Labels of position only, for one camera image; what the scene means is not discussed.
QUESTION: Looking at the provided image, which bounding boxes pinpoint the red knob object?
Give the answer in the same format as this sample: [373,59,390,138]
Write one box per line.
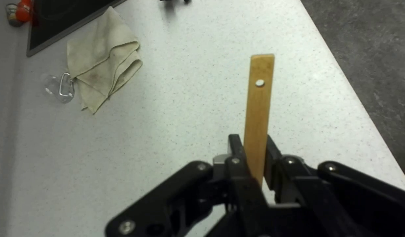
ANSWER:
[4,0,36,24]

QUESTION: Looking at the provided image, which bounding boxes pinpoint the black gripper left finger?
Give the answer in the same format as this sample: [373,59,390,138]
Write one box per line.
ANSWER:
[104,133,274,237]

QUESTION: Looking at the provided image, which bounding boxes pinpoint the wooden spatula yellow head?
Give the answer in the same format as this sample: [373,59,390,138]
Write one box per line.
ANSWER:
[242,52,278,188]

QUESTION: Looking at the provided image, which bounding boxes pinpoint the black cooktop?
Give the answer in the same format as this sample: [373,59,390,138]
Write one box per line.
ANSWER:
[27,0,128,58]

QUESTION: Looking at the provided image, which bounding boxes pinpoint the clear plastic wrapper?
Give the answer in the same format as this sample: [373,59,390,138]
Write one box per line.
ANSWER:
[44,71,77,104]

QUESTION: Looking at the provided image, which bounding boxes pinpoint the beige cloth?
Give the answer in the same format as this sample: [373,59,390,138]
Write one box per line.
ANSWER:
[66,5,144,116]

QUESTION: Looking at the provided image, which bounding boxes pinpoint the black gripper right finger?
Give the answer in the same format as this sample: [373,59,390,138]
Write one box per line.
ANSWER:
[264,134,405,237]

